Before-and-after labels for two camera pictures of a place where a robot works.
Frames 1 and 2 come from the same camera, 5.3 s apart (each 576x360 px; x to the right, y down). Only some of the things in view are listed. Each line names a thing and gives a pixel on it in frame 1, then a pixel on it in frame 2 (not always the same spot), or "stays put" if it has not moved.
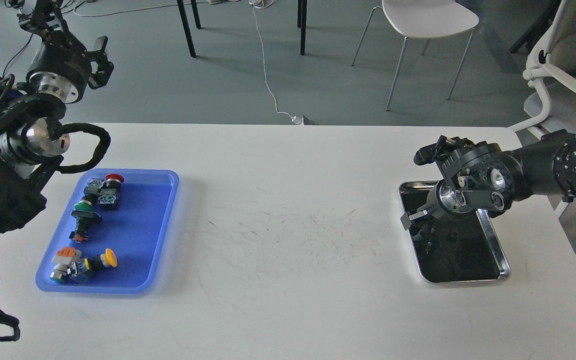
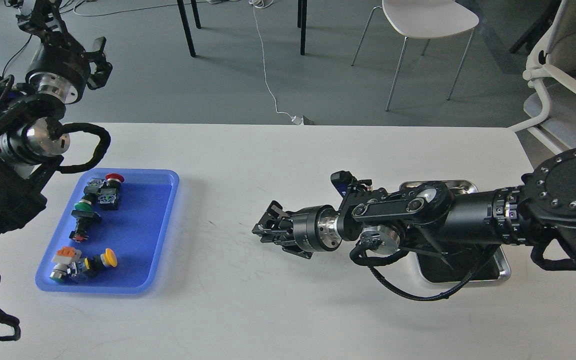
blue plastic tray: [137, 233] stays put
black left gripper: [61, 67] stays put
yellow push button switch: [94, 264] stays put
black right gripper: [439, 196] → [317, 228]
